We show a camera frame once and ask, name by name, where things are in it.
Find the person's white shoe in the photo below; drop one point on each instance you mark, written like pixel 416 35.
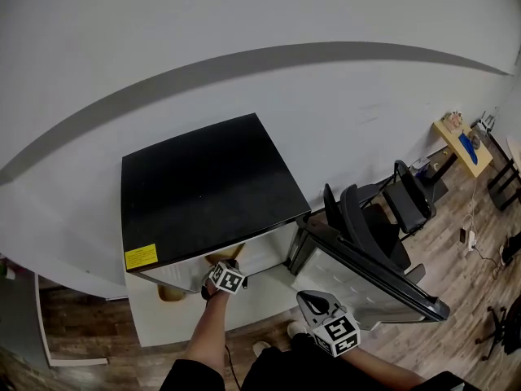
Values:
pixel 261 348
pixel 296 329

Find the person's black clothing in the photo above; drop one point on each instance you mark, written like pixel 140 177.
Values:
pixel 293 369

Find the black power adapter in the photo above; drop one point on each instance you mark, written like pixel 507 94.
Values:
pixel 464 235

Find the white and blue box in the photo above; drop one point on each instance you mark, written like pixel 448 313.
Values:
pixel 420 166

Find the yellow side table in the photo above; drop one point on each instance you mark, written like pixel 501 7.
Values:
pixel 468 153

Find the white power strip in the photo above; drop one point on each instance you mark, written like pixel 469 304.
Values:
pixel 472 240

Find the person's right forearm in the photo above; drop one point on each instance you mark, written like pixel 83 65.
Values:
pixel 382 365

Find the black floor object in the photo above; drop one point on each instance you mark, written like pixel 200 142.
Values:
pixel 512 251

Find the grey object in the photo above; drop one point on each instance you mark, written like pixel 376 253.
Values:
pixel 474 141

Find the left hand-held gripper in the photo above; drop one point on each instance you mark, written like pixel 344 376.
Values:
pixel 228 278

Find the person's left forearm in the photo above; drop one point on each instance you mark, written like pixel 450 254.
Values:
pixel 209 332

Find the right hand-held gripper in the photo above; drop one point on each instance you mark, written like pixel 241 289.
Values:
pixel 334 326

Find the white board frame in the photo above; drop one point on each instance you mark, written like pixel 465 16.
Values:
pixel 42 320

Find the tan food container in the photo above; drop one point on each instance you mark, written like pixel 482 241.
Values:
pixel 223 255

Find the black folding chair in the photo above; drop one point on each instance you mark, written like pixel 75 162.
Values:
pixel 409 202

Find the white round table top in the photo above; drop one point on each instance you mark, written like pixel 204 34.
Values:
pixel 515 153

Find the black office chair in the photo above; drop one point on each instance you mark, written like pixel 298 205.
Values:
pixel 372 226

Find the black chair wheel base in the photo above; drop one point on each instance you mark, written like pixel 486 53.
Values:
pixel 504 328

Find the black table frame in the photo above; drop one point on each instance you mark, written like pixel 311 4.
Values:
pixel 502 177

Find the black mini fridge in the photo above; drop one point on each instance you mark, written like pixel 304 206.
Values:
pixel 211 177

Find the black fridge door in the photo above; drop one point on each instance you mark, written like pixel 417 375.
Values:
pixel 366 275

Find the blue cloth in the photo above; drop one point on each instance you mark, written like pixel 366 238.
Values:
pixel 468 147

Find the yellow warning sticker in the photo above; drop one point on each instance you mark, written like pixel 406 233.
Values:
pixel 141 256

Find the small box of items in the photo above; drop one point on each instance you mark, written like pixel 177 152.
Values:
pixel 452 120

